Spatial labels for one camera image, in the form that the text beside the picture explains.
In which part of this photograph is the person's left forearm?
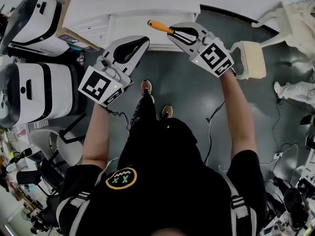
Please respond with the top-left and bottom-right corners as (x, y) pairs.
(81, 102), (111, 168)

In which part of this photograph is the person's right forearm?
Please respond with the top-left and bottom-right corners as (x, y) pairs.
(219, 69), (258, 162)

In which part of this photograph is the black round headset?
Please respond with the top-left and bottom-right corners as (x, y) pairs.
(283, 187), (310, 230)

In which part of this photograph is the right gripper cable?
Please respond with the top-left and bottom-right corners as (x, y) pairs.
(203, 99), (226, 167)

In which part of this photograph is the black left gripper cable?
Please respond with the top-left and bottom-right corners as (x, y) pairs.
(107, 107), (131, 132)

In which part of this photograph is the black floor cable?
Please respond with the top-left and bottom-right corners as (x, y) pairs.
(272, 102), (300, 154)

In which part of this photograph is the white shell chair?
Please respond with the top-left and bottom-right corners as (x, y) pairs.
(31, 126), (84, 167)

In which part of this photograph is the black t-shirt with round logo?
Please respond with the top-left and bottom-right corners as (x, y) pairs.
(58, 150), (268, 236)

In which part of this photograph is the white and black machine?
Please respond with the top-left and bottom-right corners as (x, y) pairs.
(0, 0), (71, 58)
(0, 62), (81, 129)

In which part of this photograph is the white ornate table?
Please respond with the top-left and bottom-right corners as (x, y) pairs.
(251, 0), (315, 61)

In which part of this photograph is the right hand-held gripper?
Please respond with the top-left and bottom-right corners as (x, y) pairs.
(166, 22), (235, 78)

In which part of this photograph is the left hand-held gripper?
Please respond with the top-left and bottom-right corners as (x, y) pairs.
(77, 35), (151, 107)

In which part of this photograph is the grey shoulder strap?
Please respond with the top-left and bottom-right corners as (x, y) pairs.
(56, 192), (92, 236)
(218, 165), (258, 236)

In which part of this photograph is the cream ornate stool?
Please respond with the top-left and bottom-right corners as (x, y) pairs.
(228, 40), (267, 80)

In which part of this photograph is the white floor cable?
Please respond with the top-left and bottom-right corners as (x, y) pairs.
(258, 144), (300, 167)

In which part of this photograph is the standing fan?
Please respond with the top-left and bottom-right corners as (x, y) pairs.
(21, 206), (32, 222)

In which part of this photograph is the black office chair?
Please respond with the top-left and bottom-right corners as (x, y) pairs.
(16, 160), (64, 196)

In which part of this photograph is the black metal frame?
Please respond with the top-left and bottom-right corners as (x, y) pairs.
(58, 112), (87, 144)

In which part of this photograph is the person's right brown shoe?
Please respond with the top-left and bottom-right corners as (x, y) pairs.
(161, 104), (173, 119)

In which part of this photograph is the person's brown shoe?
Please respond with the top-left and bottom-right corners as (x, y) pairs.
(141, 80), (153, 95)
(161, 104), (173, 119)

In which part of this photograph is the orange handled screwdriver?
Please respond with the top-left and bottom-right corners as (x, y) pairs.
(147, 20), (177, 35)

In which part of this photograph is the white ornate furniture piece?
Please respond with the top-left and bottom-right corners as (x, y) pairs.
(274, 81), (315, 105)

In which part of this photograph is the cardboard box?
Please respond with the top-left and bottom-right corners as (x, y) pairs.
(55, 0), (101, 53)

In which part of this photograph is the white drawer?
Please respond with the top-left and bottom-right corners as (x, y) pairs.
(107, 12), (200, 52)

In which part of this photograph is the person's left brown shoe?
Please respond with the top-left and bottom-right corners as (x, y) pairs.
(141, 80), (153, 95)

